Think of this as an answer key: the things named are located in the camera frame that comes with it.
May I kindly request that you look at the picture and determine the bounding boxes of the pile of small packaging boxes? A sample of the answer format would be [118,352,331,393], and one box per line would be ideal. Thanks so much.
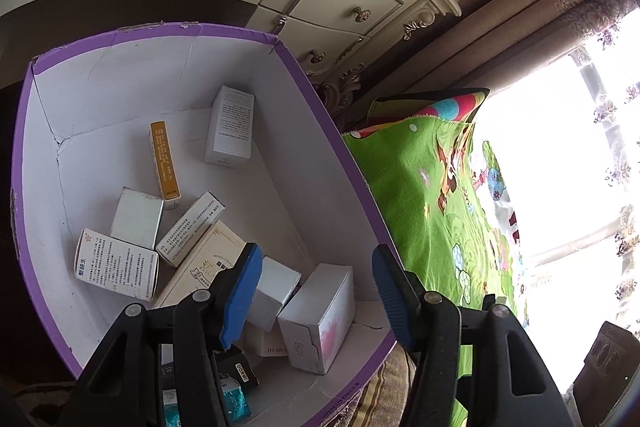
[75,86,357,427]

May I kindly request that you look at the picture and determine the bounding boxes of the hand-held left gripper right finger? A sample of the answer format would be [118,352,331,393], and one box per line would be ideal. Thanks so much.
[371,244,576,427]

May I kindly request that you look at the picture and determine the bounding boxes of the purple cardboard box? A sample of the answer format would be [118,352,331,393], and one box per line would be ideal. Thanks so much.
[10,22,401,427]

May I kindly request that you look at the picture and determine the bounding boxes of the brown patterned rug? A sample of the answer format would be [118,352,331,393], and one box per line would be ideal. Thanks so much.
[350,347,426,427]

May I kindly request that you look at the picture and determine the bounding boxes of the cream lettered carton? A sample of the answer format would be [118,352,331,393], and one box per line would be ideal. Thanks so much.
[243,322,292,359]

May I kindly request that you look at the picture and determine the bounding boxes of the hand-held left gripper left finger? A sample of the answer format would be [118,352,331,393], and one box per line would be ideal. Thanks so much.
[60,243,264,427]

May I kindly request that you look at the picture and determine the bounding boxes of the sheer floral curtain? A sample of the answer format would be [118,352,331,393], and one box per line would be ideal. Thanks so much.
[470,7,640,400]

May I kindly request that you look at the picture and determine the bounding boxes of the brown carved wooden furniture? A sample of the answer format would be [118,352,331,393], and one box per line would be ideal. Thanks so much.
[574,320,640,410]

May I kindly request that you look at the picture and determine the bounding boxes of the green cartoon printed mat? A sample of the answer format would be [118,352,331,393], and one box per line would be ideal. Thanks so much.
[342,88,532,427]

